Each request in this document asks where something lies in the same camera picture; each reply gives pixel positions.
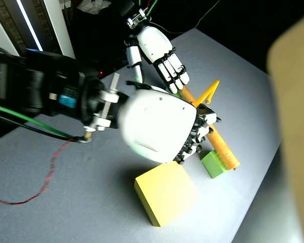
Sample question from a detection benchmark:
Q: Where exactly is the grey table cloth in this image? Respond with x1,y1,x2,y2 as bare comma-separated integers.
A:
0,27,284,243

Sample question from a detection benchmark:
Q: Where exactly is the white pillar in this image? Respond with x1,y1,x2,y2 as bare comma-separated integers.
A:
0,5,23,56
44,0,76,59

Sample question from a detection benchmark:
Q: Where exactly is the green cable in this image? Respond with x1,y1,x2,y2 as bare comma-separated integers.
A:
0,102,75,140
144,0,159,16

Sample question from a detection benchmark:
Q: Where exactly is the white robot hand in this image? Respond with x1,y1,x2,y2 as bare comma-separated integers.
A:
118,80,222,165
125,24,191,95

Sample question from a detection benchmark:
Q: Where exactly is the yellow cube block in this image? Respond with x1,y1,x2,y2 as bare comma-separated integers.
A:
134,161,201,228

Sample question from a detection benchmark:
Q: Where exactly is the blurred beige board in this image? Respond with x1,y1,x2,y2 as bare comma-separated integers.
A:
265,7,304,243

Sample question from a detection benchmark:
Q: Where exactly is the red and black braided cable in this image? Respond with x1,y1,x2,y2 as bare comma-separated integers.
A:
0,138,77,206

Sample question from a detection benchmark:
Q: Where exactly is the thin black cable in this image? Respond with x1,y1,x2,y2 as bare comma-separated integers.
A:
148,0,221,35

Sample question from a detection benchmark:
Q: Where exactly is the bright white light strip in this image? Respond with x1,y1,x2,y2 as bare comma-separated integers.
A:
16,0,44,52

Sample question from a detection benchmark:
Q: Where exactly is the crumpled white plastic bag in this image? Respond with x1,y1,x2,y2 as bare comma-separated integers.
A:
77,0,112,15

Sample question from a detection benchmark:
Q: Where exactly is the wooden cylinder rod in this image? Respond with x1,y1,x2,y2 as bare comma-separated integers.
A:
178,85,241,171

